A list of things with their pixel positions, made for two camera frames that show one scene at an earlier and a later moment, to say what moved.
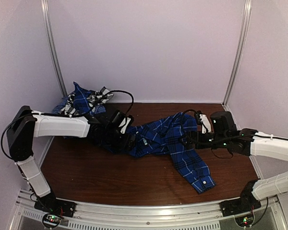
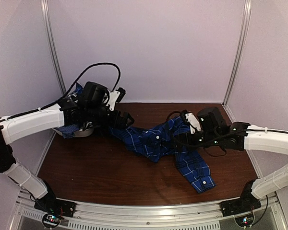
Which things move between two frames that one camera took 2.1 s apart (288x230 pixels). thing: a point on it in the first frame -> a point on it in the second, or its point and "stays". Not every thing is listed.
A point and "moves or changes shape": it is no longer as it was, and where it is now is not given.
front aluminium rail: [115, 216] stays
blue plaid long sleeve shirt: [160, 136] moves or changes shape
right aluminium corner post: [246, 16] stays
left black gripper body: [111, 137] -> [112, 121]
